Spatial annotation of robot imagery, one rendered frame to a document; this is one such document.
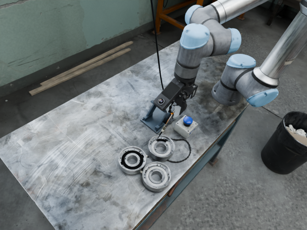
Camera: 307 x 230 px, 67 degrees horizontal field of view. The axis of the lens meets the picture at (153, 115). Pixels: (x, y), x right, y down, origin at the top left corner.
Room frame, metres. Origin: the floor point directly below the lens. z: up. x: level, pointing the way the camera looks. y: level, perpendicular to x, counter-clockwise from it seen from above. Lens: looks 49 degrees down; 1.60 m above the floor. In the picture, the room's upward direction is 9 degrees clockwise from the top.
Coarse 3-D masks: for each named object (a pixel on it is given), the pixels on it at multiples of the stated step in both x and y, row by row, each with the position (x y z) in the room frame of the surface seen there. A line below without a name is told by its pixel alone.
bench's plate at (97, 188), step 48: (96, 96) 0.76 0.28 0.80; (144, 96) 0.82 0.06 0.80; (0, 144) 0.43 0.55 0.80; (48, 144) 0.47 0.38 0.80; (96, 144) 0.50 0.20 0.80; (144, 144) 0.54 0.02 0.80; (192, 144) 0.58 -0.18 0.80; (48, 192) 0.29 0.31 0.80; (96, 192) 0.31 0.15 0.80; (144, 192) 0.34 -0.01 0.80
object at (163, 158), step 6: (156, 138) 0.56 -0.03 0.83; (162, 138) 0.56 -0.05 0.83; (168, 138) 0.56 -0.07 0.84; (150, 144) 0.53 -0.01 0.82; (156, 144) 0.53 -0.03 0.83; (162, 144) 0.54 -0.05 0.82; (174, 144) 0.54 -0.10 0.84; (150, 150) 0.49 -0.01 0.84; (156, 150) 0.50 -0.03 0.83; (174, 150) 0.51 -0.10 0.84; (156, 156) 0.47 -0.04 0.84; (168, 156) 0.48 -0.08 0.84
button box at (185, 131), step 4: (184, 116) 0.69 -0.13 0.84; (180, 120) 0.66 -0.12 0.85; (176, 124) 0.64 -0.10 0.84; (180, 124) 0.64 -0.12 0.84; (184, 124) 0.64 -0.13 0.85; (192, 124) 0.65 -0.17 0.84; (196, 124) 0.65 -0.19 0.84; (176, 128) 0.63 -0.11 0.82; (180, 128) 0.62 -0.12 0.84; (184, 128) 0.62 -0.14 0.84; (188, 128) 0.62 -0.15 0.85; (192, 128) 0.63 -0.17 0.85; (180, 132) 0.62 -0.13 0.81; (184, 132) 0.61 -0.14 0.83; (188, 132) 0.60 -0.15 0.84; (192, 132) 0.64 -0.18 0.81; (184, 136) 0.61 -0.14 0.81; (188, 136) 0.61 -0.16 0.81
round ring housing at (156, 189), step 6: (150, 162) 0.44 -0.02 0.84; (156, 162) 0.44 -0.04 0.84; (162, 162) 0.45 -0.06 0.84; (144, 168) 0.41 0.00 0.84; (168, 168) 0.43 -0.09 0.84; (144, 174) 0.39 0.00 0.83; (150, 174) 0.40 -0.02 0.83; (156, 174) 0.42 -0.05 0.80; (162, 174) 0.40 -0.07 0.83; (168, 174) 0.41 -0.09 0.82; (144, 180) 0.36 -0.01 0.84; (150, 180) 0.37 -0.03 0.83; (162, 180) 0.38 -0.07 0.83; (168, 180) 0.39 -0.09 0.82; (150, 186) 0.35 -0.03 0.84; (162, 186) 0.36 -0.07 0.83
